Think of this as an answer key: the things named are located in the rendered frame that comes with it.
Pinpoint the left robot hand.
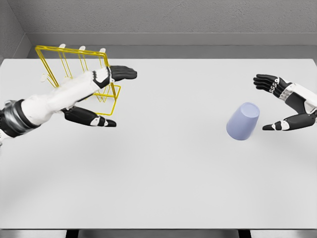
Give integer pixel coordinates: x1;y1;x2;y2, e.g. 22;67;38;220
52;65;138;127

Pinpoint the yellow wire cup holder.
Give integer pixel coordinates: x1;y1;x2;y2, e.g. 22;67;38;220
34;44;122;117

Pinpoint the lilac plastic cup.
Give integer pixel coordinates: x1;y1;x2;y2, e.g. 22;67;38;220
226;102;261;141

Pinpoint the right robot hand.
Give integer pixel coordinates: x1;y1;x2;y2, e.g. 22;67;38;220
253;74;317;131

